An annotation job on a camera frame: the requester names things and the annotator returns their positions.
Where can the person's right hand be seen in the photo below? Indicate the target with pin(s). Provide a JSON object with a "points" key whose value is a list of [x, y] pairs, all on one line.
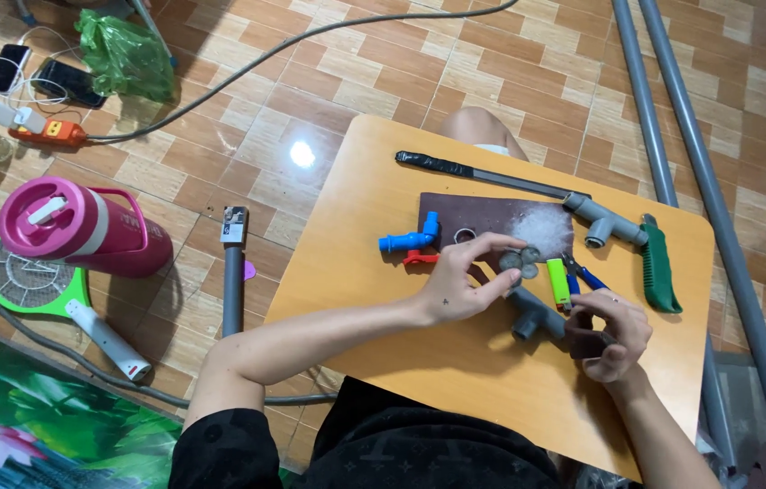
{"points": [[627, 339]]}

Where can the person's left hand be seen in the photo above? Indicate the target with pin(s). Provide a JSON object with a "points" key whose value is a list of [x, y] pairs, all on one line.
{"points": [[454, 289]]}

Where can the small brown sandpaper piece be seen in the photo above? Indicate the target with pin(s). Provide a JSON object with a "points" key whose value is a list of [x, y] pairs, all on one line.
{"points": [[590, 345]]}

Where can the grey round plastic discs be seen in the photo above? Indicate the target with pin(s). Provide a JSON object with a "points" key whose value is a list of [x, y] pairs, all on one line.
{"points": [[522, 261]]}

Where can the blue plastic tap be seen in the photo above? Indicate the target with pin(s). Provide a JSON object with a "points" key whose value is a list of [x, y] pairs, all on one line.
{"points": [[410, 239]]}

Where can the large brown sandpaper sheet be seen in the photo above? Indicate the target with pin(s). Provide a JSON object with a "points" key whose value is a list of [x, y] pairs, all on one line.
{"points": [[485, 212]]}

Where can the grey pipe tee fitting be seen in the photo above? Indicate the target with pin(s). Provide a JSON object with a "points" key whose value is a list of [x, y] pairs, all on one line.
{"points": [[603, 221], [533, 314]]}

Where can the yellow-green lighter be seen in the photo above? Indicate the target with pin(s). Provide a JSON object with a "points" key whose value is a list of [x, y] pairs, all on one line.
{"points": [[558, 282]]}

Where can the pile of white plastic shavings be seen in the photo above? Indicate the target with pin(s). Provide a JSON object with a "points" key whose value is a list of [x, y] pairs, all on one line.
{"points": [[546, 227]]}

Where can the person's knee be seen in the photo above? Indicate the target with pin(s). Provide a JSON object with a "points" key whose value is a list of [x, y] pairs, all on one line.
{"points": [[478, 132]]}

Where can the long grey plastic pipe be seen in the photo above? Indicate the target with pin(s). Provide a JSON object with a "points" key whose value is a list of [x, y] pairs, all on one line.
{"points": [[716, 204], [648, 115]]}

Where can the person's black shirt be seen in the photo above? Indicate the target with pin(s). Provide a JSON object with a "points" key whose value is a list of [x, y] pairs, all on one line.
{"points": [[389, 448]]}

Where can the small pink plastic piece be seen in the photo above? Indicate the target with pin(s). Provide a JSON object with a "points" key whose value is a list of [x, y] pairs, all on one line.
{"points": [[249, 270]]}

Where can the short grey pipe with label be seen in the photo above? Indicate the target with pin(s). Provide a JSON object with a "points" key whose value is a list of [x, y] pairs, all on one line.
{"points": [[233, 285]]}

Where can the pink water bottle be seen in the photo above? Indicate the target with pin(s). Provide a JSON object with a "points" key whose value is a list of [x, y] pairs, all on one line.
{"points": [[90, 227]]}

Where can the metal stand leg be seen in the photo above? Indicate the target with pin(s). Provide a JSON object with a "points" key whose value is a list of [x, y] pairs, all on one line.
{"points": [[155, 34]]}

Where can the green plastic bag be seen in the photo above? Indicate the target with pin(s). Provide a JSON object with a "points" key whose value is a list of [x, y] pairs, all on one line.
{"points": [[124, 58]]}

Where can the green electric mosquito swatter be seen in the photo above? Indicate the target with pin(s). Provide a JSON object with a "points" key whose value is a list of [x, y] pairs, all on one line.
{"points": [[29, 282]]}

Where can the floral floor mat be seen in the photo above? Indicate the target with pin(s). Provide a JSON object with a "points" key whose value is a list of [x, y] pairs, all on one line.
{"points": [[50, 421]]}

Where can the orange power strip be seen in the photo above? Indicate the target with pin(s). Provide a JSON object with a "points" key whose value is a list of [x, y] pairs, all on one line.
{"points": [[50, 131]]}

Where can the black smartphone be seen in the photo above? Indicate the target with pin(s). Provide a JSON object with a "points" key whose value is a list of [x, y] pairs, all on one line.
{"points": [[8, 68], [70, 83]]}

